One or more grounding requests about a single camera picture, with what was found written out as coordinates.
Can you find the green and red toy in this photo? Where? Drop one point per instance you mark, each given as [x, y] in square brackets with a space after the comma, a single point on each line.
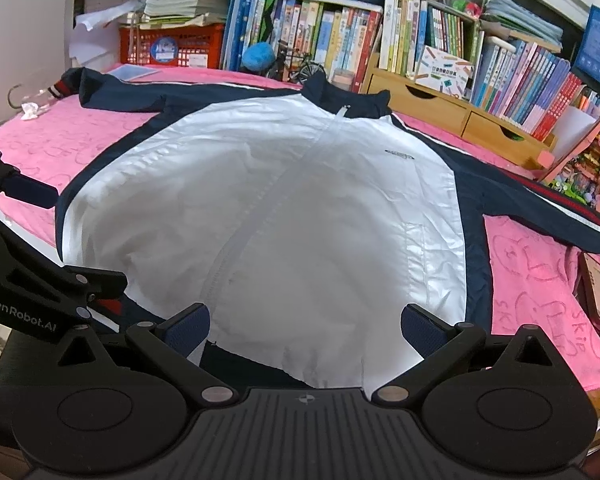
[465, 5]

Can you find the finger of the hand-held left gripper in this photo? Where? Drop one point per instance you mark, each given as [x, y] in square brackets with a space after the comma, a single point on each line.
[32, 192]
[80, 285]

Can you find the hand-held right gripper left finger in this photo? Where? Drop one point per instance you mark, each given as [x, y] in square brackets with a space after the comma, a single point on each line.
[192, 330]

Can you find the wooden desk organizer with drawers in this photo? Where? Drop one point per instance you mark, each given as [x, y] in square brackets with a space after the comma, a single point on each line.
[430, 110]

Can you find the navy and white jacket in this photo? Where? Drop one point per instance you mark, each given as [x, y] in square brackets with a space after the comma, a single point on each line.
[280, 185]

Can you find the blue display box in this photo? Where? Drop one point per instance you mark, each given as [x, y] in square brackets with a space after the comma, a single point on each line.
[597, 45]

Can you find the stack of light blue folders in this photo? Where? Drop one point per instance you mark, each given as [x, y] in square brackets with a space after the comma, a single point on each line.
[525, 20]

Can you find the light blue booklet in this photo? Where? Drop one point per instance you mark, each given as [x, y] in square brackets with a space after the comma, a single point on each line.
[137, 72]

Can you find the row of tall thin books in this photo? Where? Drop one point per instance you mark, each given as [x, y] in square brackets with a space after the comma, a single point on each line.
[245, 15]

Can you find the loose white paper sheets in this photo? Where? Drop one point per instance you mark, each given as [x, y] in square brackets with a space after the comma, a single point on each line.
[100, 30]

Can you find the white pencil print box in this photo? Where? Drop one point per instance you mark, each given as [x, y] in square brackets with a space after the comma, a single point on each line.
[445, 72]

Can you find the crumpled white tissue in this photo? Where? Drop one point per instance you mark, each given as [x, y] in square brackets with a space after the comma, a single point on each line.
[30, 111]

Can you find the miniature bicycle model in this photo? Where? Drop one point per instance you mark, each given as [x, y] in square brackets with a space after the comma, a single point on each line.
[302, 67]

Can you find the small tan box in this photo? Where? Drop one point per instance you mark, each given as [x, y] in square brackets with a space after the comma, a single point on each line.
[343, 79]

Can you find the row of colourful children's books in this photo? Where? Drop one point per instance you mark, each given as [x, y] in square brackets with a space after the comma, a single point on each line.
[330, 35]

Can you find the row of green white books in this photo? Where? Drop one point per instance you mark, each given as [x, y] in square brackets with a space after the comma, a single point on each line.
[405, 30]

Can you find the clear clothes hanger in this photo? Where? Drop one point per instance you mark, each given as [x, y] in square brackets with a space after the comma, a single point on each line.
[30, 97]

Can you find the pink printed blanket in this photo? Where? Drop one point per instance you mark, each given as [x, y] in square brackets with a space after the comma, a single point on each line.
[525, 260]

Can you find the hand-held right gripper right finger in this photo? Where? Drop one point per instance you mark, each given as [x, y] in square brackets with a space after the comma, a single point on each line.
[420, 327]

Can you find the blue plush ball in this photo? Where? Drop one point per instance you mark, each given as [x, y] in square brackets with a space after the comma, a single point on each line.
[259, 57]

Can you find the row of pastel spine books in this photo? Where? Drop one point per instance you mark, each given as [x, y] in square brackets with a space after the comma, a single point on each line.
[525, 85]

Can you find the red plastic crate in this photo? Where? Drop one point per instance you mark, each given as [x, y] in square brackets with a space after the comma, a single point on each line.
[180, 47]

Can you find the pink wooden toy stand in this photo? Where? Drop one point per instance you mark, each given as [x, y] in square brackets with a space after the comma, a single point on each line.
[587, 160]

